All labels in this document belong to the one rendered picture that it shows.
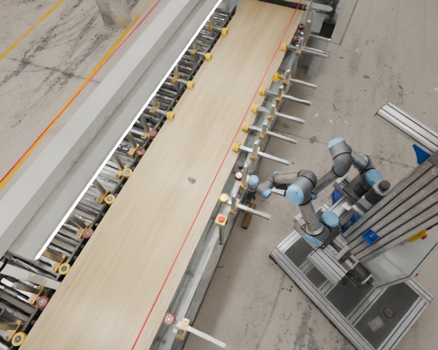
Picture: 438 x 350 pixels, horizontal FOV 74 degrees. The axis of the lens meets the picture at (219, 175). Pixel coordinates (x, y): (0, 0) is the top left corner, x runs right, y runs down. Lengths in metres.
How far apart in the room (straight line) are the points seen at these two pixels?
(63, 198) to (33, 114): 4.03
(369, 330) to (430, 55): 4.33
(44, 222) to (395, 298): 3.01
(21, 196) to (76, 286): 1.65
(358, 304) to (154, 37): 2.76
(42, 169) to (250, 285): 2.58
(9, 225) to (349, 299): 2.82
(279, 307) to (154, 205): 1.60
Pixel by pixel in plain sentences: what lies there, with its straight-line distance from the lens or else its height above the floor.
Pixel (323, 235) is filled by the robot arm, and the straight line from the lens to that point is 2.09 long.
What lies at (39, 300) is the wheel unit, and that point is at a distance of 2.61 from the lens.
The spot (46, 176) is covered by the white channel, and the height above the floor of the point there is 2.46.
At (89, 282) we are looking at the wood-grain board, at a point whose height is 0.90.
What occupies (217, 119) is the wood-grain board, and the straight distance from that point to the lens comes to 2.94.
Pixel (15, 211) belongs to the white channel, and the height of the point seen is 2.46.
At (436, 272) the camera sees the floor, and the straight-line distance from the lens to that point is 3.89.
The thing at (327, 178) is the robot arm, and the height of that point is 1.36.
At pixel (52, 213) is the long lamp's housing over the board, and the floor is 2.37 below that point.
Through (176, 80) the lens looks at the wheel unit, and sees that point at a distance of 3.26.
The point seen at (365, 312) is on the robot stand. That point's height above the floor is 0.23.
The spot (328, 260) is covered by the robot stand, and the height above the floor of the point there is 0.96.
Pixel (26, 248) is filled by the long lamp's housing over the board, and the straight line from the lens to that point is 0.97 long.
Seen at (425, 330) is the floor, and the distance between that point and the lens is 3.68.
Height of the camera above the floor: 3.15
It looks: 61 degrees down
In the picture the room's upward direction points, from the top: 2 degrees counter-clockwise
